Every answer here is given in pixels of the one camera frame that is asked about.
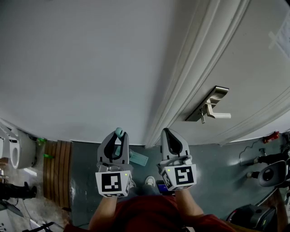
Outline person's left forearm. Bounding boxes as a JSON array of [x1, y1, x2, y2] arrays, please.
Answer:
[[88, 196, 124, 231]]

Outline wooden slatted board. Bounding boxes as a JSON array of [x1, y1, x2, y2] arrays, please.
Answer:
[[43, 140, 73, 209]]

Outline person's right forearm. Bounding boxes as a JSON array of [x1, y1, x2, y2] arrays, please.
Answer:
[[174, 189, 204, 222]]

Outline grey trousers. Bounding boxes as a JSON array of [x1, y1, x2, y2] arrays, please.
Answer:
[[128, 184, 159, 201]]

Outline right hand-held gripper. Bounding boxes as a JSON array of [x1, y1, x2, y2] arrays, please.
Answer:
[[157, 128, 197, 191]]

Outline teal mop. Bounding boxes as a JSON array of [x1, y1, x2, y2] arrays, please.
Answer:
[[114, 127, 149, 166]]

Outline blue screen device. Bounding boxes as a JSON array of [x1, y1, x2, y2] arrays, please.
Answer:
[[155, 180, 175, 195]]

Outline white paper sign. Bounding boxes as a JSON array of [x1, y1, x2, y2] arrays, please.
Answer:
[[268, 19, 290, 59]]

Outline black chair seat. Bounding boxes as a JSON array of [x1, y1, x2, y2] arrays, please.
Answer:
[[258, 160, 287, 188]]

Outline white door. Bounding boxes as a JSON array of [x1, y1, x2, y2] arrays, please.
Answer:
[[171, 0, 290, 145]]

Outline red fire extinguisher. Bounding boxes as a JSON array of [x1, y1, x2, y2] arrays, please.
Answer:
[[262, 130, 280, 144]]

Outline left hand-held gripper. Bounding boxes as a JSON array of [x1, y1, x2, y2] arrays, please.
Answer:
[[95, 130, 133, 198]]

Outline white cylindrical appliance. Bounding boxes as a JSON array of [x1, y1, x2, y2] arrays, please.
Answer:
[[9, 133, 38, 169]]

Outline white door frame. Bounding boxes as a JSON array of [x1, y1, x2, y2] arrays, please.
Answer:
[[145, 0, 251, 149]]

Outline metal door lock handle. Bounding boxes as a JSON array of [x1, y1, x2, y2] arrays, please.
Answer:
[[185, 85, 232, 125]]

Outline red shirt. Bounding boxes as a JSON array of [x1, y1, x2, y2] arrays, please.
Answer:
[[64, 195, 236, 232]]

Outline black tangled cable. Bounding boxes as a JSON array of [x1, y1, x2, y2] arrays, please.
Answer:
[[239, 139, 267, 166]]

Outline black bag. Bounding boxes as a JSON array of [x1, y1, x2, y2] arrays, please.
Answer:
[[226, 203, 278, 232]]

